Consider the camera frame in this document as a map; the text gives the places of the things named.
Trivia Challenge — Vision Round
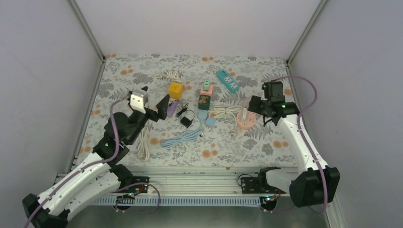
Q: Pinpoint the small green plug adapter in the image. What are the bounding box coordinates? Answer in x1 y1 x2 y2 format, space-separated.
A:
203 80 210 91

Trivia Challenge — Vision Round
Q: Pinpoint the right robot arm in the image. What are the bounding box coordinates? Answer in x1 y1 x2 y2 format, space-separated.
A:
248 81 340 209

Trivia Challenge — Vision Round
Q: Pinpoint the yellow cube power socket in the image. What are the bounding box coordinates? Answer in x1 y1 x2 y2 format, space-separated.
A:
168 82 184 100

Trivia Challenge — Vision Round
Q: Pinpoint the aluminium rail frame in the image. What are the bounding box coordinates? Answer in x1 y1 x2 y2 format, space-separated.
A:
52 166 335 197

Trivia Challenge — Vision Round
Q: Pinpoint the white cable bundle centre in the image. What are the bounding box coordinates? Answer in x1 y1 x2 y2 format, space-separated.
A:
209 93 245 137

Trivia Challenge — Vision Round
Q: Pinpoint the teal power strip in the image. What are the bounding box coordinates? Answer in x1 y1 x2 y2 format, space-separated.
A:
216 69 240 94

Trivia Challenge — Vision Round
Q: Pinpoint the light blue cable duct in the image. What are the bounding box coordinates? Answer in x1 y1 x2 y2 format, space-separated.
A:
94 196 265 207

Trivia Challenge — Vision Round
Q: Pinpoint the pink round power socket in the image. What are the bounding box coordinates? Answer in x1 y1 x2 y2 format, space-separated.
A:
236 107 256 130

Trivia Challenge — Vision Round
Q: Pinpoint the white coiled cable back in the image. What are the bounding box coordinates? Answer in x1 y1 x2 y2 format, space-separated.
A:
159 68 183 83

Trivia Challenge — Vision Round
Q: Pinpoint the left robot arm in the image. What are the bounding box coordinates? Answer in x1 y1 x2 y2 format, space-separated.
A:
22 87 170 228

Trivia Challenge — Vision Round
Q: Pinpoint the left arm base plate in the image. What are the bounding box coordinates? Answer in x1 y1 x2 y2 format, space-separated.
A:
125 176 150 194

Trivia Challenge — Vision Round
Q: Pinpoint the pink cube power socket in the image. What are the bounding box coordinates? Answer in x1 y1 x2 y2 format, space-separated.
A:
200 84 213 97

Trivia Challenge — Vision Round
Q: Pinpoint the dark green cube socket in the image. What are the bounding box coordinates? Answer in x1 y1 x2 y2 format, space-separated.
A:
198 95 211 110

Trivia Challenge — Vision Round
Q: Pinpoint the black charger with cable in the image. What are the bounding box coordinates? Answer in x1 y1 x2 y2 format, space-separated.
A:
175 102 196 128

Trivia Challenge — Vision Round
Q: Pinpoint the light blue coiled cable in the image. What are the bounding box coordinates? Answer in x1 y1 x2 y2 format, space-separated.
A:
160 118 205 149

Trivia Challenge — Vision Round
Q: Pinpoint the purple usb power strip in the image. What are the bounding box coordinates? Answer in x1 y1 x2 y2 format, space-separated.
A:
167 100 180 118

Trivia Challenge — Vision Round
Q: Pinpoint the floral table cloth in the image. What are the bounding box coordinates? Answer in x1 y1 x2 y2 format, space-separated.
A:
77 54 297 167

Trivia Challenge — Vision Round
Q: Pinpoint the white coiled cable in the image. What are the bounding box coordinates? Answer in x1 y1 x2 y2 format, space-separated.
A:
159 68 183 83
137 127 151 162

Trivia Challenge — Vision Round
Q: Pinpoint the white coiled cable front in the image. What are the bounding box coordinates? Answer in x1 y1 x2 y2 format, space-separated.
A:
137 127 151 162

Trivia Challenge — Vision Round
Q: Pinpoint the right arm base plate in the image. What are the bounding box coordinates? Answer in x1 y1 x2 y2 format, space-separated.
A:
237 176 285 194

